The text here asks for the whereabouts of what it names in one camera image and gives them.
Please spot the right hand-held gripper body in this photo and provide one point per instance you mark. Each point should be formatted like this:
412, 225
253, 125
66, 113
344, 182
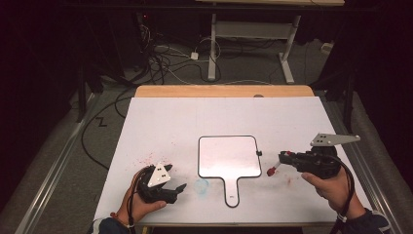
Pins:
318, 162

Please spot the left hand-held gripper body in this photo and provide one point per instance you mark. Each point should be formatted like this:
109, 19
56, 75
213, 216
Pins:
157, 182

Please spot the white marker with red cap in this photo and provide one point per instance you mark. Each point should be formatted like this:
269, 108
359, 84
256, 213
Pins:
271, 171

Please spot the person's left hand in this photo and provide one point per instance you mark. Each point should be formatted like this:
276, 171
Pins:
136, 204

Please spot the person's right hand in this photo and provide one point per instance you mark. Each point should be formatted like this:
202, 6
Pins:
334, 191

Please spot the large white table sheet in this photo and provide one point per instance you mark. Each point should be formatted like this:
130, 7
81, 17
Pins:
168, 130

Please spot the wooden table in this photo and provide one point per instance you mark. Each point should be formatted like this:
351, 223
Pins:
195, 91

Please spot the small white box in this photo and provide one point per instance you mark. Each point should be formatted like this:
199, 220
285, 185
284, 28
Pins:
326, 48

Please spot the white power adapter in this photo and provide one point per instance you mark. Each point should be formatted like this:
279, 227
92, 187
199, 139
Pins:
194, 56

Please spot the aluminium floor rail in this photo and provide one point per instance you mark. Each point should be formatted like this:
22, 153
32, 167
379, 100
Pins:
367, 182
58, 162

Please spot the white metal desk frame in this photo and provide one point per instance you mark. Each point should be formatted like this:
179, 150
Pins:
212, 48

